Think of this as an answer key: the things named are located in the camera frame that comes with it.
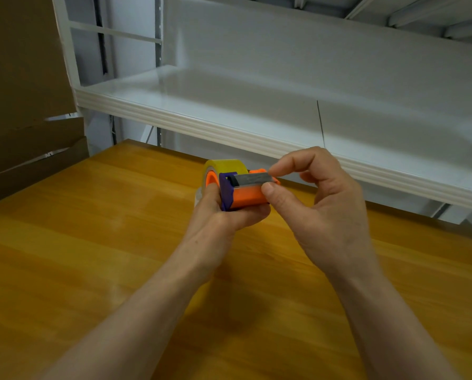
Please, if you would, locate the person's left hand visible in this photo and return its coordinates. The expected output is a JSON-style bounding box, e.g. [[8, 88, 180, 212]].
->
[[172, 184, 271, 281]]

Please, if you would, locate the person's right hand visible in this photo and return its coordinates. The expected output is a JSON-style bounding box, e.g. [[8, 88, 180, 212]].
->
[[261, 146, 381, 288]]

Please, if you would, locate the orange and blue tape dispenser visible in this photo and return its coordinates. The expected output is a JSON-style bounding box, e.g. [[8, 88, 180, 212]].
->
[[205, 168, 281, 212]]

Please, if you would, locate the yellow tape roll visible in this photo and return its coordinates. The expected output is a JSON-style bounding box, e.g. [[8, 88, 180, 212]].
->
[[201, 159, 250, 191]]

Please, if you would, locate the person's left forearm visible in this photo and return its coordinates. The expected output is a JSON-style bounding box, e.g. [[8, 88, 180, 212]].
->
[[37, 259, 213, 380]]

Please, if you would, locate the white metal shelf rack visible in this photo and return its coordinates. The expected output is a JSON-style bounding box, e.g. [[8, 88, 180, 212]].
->
[[52, 0, 472, 226]]

